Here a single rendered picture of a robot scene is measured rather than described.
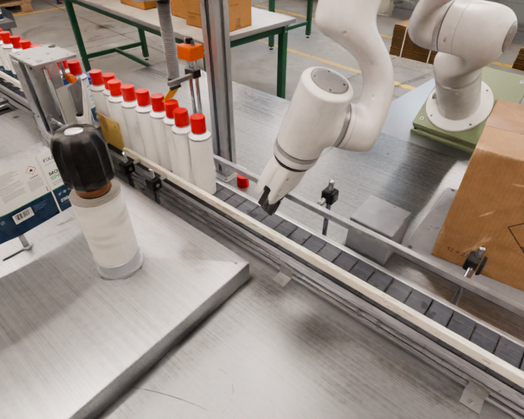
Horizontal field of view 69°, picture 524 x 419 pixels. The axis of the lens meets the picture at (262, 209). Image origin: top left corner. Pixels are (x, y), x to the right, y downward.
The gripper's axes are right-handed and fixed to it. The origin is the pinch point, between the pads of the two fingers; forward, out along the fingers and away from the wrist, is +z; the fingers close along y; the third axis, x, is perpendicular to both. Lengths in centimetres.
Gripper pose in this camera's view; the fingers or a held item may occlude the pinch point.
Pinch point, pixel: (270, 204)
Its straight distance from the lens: 81.1
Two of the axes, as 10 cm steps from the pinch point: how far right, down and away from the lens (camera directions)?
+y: -6.4, 4.9, -5.8
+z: -2.6, 5.8, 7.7
